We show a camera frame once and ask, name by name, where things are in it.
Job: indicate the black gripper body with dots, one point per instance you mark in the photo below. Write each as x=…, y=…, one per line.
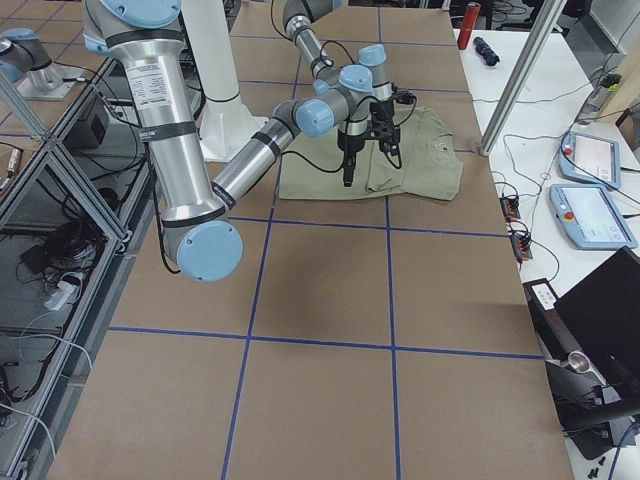
x=382, y=112
x=348, y=145

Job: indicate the olive green long-sleeve shirt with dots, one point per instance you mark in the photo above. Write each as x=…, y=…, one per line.
x=428, y=166

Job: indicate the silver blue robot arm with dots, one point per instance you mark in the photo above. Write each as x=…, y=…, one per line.
x=147, y=37
x=357, y=99

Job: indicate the folded dark blue umbrella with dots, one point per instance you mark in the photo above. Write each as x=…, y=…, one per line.
x=486, y=53

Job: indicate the red cylinder tube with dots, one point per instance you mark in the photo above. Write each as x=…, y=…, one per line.
x=468, y=23

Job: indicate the far blue teach pendant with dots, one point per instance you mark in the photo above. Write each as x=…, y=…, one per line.
x=586, y=158

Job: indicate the blue teach pendant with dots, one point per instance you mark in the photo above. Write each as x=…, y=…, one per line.
x=586, y=158
x=589, y=217

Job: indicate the near blue teach pendant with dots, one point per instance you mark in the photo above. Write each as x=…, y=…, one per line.
x=589, y=217

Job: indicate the black laptop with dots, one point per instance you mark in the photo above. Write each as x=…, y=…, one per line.
x=598, y=316

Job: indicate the white power strip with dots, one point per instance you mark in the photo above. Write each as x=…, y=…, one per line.
x=65, y=290

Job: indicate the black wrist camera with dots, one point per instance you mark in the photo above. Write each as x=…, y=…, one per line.
x=404, y=97

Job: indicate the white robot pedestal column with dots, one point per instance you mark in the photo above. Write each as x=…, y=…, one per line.
x=226, y=124

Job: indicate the aluminium frame rack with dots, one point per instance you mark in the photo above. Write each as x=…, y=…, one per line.
x=75, y=201

